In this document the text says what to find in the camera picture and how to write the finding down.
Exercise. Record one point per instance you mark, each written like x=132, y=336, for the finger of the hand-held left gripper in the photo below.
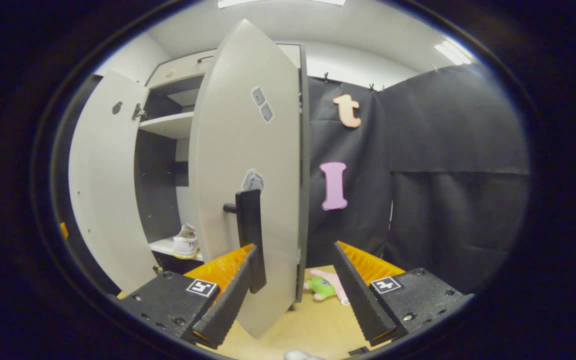
x=64, y=231

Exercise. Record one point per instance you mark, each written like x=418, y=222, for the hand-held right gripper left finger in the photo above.
x=228, y=305

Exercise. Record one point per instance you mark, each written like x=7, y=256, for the white shoe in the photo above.
x=185, y=245

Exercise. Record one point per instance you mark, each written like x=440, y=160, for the grey shoe cabinet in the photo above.
x=160, y=175

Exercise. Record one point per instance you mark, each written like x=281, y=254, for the grey cabinet door square stickers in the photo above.
x=233, y=140

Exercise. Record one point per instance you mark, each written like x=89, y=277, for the pink green plush toy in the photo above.
x=324, y=286

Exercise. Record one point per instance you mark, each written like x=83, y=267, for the grey cabinet shelf board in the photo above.
x=173, y=125

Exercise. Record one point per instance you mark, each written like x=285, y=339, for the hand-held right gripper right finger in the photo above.
x=360, y=295

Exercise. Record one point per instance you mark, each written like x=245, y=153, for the ceiling light panel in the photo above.
x=452, y=52
x=280, y=2

